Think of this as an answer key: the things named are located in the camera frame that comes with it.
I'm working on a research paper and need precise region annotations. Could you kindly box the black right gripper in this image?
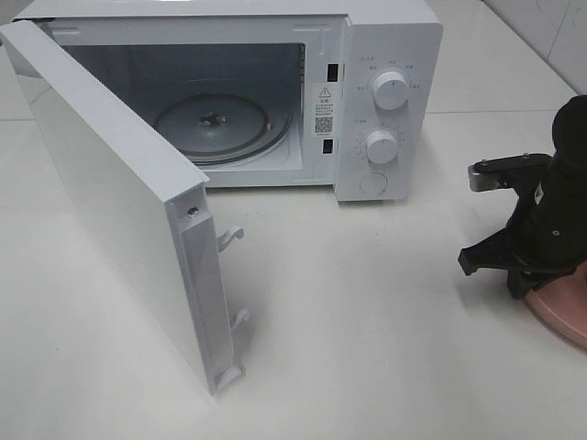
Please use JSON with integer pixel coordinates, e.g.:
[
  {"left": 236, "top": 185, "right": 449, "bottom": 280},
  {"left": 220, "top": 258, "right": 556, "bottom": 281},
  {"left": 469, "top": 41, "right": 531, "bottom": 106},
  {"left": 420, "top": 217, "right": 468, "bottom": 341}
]
[{"left": 458, "top": 155, "right": 586, "bottom": 299}]

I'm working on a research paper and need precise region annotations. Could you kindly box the pink round plate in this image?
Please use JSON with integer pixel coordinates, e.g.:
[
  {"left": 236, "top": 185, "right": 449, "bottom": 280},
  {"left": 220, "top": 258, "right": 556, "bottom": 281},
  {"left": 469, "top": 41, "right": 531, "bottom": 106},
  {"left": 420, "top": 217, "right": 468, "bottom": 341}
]
[{"left": 524, "top": 264, "right": 586, "bottom": 349}]

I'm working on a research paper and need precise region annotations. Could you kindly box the round white door button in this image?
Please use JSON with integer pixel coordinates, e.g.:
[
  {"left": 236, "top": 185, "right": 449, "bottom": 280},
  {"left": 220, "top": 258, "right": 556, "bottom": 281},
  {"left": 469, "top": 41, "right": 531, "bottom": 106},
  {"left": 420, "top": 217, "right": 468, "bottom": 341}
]
[{"left": 360, "top": 172, "right": 388, "bottom": 196}]

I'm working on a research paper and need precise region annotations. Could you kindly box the white microwave door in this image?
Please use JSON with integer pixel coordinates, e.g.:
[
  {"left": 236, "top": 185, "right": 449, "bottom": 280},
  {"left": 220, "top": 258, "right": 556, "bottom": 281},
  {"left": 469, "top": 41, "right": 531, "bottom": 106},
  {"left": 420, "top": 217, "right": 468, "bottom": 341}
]
[{"left": 1, "top": 20, "right": 248, "bottom": 393}]

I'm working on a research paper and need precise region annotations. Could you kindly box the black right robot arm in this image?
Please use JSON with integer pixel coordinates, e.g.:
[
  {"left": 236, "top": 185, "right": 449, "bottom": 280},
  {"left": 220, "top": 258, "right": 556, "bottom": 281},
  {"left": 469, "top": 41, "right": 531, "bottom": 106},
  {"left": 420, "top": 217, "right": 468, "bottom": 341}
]
[{"left": 458, "top": 95, "right": 586, "bottom": 299}]

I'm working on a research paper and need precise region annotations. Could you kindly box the lower white timer knob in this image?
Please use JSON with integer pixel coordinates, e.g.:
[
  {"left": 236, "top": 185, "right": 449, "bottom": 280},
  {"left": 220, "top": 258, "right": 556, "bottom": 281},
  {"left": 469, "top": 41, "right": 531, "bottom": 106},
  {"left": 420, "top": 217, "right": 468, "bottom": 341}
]
[{"left": 366, "top": 130, "right": 399, "bottom": 165}]

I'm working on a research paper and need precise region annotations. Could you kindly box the upper white power knob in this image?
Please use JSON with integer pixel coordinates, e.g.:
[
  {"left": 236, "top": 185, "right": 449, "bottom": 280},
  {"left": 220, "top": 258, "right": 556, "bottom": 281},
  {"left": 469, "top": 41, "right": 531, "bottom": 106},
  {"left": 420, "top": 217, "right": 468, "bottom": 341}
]
[{"left": 372, "top": 70, "right": 410, "bottom": 110}]

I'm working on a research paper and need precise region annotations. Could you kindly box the white microwave oven body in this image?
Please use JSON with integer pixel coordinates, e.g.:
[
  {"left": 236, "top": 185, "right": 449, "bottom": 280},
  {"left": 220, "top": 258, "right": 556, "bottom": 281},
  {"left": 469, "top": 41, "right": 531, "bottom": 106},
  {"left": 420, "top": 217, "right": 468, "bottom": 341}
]
[{"left": 8, "top": 1, "right": 443, "bottom": 202}]

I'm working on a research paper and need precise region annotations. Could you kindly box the white warning label sticker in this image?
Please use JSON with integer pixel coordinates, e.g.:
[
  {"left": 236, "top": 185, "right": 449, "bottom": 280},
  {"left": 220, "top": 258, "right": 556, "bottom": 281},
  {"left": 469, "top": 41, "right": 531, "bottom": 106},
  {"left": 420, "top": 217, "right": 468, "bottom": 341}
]
[{"left": 310, "top": 82, "right": 339, "bottom": 137}]

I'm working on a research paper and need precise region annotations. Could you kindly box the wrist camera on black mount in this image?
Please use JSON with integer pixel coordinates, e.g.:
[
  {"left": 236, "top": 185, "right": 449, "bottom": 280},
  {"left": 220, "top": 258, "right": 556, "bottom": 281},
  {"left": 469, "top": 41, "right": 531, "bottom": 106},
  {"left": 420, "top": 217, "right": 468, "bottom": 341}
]
[{"left": 468, "top": 153, "right": 552, "bottom": 195}]

